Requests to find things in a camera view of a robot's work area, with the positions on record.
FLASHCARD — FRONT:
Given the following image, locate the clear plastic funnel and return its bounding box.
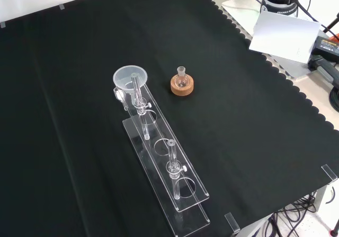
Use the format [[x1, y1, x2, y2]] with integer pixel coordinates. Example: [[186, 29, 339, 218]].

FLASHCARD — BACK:
[[113, 65, 148, 111]]

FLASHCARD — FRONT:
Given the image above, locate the clear acrylic funnel stand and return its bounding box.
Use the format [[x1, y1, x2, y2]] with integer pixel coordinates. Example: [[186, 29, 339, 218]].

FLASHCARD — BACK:
[[122, 72, 211, 237]]

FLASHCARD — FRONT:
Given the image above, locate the small glass round-bottom flask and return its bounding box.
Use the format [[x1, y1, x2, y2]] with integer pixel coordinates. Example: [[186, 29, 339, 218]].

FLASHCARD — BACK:
[[175, 66, 189, 87]]

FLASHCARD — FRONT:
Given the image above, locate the black bench cloth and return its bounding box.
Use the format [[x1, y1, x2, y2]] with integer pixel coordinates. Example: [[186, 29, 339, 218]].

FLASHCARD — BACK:
[[0, 0, 339, 237]]

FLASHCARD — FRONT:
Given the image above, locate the clear acrylic cloth clip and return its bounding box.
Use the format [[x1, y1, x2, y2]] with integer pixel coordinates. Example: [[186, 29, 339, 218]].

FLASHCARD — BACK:
[[321, 164, 338, 182], [224, 212, 241, 235]]

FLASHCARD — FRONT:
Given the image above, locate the pale board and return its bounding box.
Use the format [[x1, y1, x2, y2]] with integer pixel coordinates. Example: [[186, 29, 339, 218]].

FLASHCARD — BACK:
[[248, 11, 321, 64]]

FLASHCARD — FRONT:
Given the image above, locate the grey black clamp tool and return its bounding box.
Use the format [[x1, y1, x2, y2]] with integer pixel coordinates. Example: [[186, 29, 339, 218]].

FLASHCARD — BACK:
[[308, 55, 339, 90]]

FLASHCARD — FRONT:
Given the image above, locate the black power adapter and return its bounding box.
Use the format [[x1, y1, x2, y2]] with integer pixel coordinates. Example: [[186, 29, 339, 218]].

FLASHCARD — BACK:
[[308, 35, 339, 63]]

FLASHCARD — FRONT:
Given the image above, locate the brown cork ring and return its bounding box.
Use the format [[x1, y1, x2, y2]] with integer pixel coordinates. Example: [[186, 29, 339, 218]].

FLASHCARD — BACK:
[[170, 74, 196, 97]]

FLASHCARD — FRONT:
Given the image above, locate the black floor cable bundle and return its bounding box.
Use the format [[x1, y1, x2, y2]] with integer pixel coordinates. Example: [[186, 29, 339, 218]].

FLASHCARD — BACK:
[[262, 190, 339, 237]]

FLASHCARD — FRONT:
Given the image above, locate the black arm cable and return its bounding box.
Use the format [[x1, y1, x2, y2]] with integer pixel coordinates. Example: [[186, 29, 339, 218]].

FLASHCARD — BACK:
[[291, 0, 339, 40]]

